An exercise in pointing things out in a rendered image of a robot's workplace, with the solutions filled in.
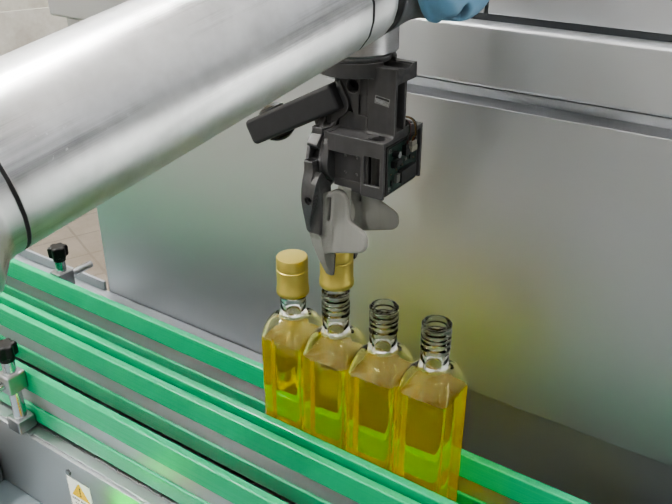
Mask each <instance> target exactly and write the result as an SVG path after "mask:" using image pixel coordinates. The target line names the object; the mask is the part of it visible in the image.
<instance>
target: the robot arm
mask: <svg viewBox="0 0 672 504"><path fill-rule="evenodd" d="M488 2H489V0H128V1H126V2H124V3H121V4H119V5H117V6H115V7H112V8H110V9H108V10H105V11H103V12H101V13H98V14H96V15H94V16H91V17H89V18H87V19H85V20H82V21H80V22H78V23H75V24H73V25H71V26H68V27H66V28H64V29H62V30H59V31H57V32H55V33H52V34H50V35H48V36H45V37H43V38H41V39H38V40H36V41H34V42H32V43H29V44H27V45H25V46H22V47H20V48H18V49H15V50H13V51H11V52H8V53H6V54H4V55H2V56H0V293H1V292H3V290H4V287H5V282H6V278H7V273H8V269H9V264H10V261H11V260H12V259H13V258H14V257H15V256H16V255H17V254H19V253H21V252H22V251H24V250H26V249H27V248H29V247H31V246H32V245H34V244H36V243H37V242H39V241H41V240H42V239H44V238H46V237H47V236H49V235H51V234H52V233H54V232H56V231H57V230H59V229H61V228H62V227H64V226H66V225H67V224H69V223H71V222H72V221H74V220H76V219H77V218H79V217H81V216H82V215H84V214H86V213H87V212H89V211H91V210H92V209H94V208H96V207H97V206H99V205H101V204H102V203H104V202H106V201H108V200H109V199H111V198H113V197H114V196H116V195H118V194H119V193H121V192H123V191H124V190H126V189H128V188H129V187H131V186H133V185H134V184H136V183H138V182H139V181H141V180H143V179H144V178H146V177H148V176H149V175H151V174H153V173H154V172H156V171H158V170H159V169H161V168H163V167H164V166H166V165H168V164H169V163H171V162H173V161H174V160H176V159H178V158H179V157H181V156H183V155H184V154H186V153H188V152H189V151H191V150H193V149H194V148H196V147H198V146H199V145H201V144H203V143H205V142H206V141H208V140H210V139H211V138H213V137H215V136H216V135H218V134H220V133H221V132H223V131H225V130H226V129H228V128H230V127H231V126H233V125H235V124H236V123H238V122H240V121H241V120H243V119H245V118H246V117H248V116H250V115H251V114H253V113H255V112H256V111H258V110H260V109H261V108H262V110H261V111H260V113H259V115H258V116H256V117H253V118H251V119H249V120H247V122H246V126H247V129H248V131H249V133H250V136H251V138H252V140H253V142H254V143H256V144H259V143H261V142H264V141H266V140H269V139H270V140H272V141H281V140H284V139H286V138H288V137H289V136H290V135H291V134H292V133H293V131H294V129H296V128H298V127H301V126H303V125H305V124H308V123H310V122H313V121H315V124H316V125H313V126H312V132H311V134H310V135H309V138H308V141H307V151H306V159H305V160H304V174H303V179H302V187H301V203H302V209H303V214H304V219H305V224H306V229H307V231H308V232H309V233H310V237H311V241H312V244H313V247H314V249H315V252H316V254H317V256H318V258H319V261H320V263H321V265H322V267H323V269H324V270H325V272H326V273H327V274H328V275H331V276H332V275H334V272H335V257H336V254H335V253H354V257H353V258H354V259H355V258H356V257H357V255H358V253H363V252H364V251H366V249H367V247H368V237H367V234H366V233H365V232H364V231H366V230H393V229H395V228H397V226H398V225H399V216H398V213H397V212H396V211H395V210H394V209H392V208H391V207H390V206H388V205H387V204H385V203H384V202H383V200H384V198H385V197H386V196H388V195H389V194H391V193H392V192H394V191H395V190H397V189H398V188H400V187H401V186H403V185H404V184H406V183H407V182H409V181H410V180H412V179H413V178H415V176H420V169H421V151H422V132H423V122H419V121H415V119H414V118H412V117H410V116H406V98H407V81H408V80H411V79H413V78H415V77H416V76H417V61H413V60H407V59H400V58H397V53H396V51H397V50H398V49H399V39H400V25H402V24H404V23H405V22H407V21H409V20H412V19H417V18H424V19H426V20H427V21H429V22H432V23H439V22H440V21H442V20H444V21H465V20H468V19H470V18H472V17H474V16H475V15H477V14H478V13H479V12H480V11H481V10H482V9H483V8H484V7H485V6H486V4H487V3H488ZM318 74H322V75H325V76H329V77H334V78H335V81H334V82H332V83H330V84H327V85H325V86H323V87H321V88H318V89H316V90H314V91H312V92H309V93H307V94H305V95H303V96H300V97H298V98H296V99H294V100H292V101H289V102H287V103H285V104H283V103H279V102H273V101H275V100H276V99H278V98H280V97H281V96H283V95H285V94H286V93H288V92H290V91H291V90H293V89H295V88H296V87H298V86H300V85H302V84H303V83H305V82H307V81H308V80H310V79H312V78H313V77H315V76H317V75H318ZM271 102H273V103H271ZM406 118H409V119H411V120H408V119H406ZM333 183H334V184H336V185H338V189H334V190H332V191H331V185H332V184H333Z"/></svg>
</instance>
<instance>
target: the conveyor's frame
mask: <svg viewBox="0 0 672 504"><path fill-rule="evenodd" d="M12 413H13V411H12V410H10V409H9V408H7V407H5V406H4V405H2V404H1V403H0V465H1V469H2V472H3V476H4V478H5V479H6V480H8V481H9V482H11V483H12V484H14V485H15V486H17V487H19V488H20V489H22V490H23V491H25V492H26V493H28V494H29V495H31V496H32V497H34V498H35V499H37V500H38V501H40V502H41V503H43V504H172V503H170V502H169V501H167V500H165V499H163V498H162V497H160V496H158V495H157V494H155V493H153V492H151V491H150V490H148V489H146V488H144V487H143V486H141V485H139V484H138V483H136V482H134V481H132V480H131V479H129V478H127V477H126V476H124V475H122V474H120V473H119V472H117V471H115V470H114V469H112V468H110V467H108V466H107V465H105V464H103V463H102V462H100V461H98V460H96V458H93V457H91V456H90V455H88V454H86V453H84V452H83V451H81V450H79V449H77V448H76V447H74V446H72V445H71V444H69V443H67V442H65V441H64V440H62V439H60V438H59V437H57V436H55V435H53V434H52V433H50V432H48V431H47V430H45V429H43V428H41V427H40V426H38V425H36V426H35V427H34V428H32V429H33V430H35V431H36V432H35V433H33V436H31V437H30V436H28V435H26V434H25V433H24V434H23V435H20V434H18V433H16V432H15V431H13V430H11V429H10V428H9V425H8V421H7V416H8V415H10V414H12Z"/></svg>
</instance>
